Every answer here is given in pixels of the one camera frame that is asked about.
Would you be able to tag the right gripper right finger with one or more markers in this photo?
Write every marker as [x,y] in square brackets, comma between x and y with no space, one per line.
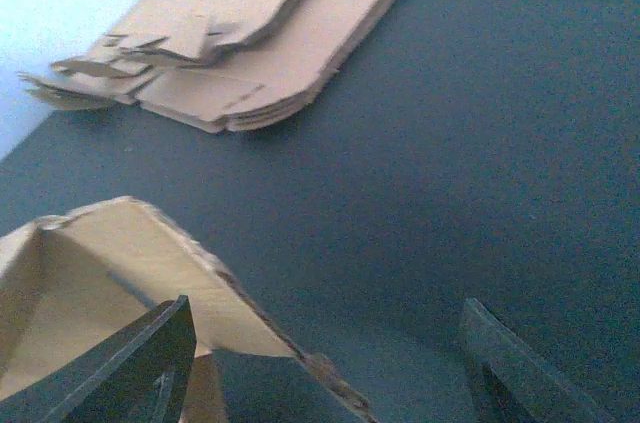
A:
[510,382]

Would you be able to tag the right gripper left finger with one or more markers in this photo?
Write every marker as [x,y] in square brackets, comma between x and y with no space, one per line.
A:
[138,374]

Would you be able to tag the stack of flat cardboard blanks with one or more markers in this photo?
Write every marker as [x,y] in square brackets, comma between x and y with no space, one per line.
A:
[217,65]

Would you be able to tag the cardboard box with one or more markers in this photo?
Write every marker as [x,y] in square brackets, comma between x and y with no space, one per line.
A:
[69,282]

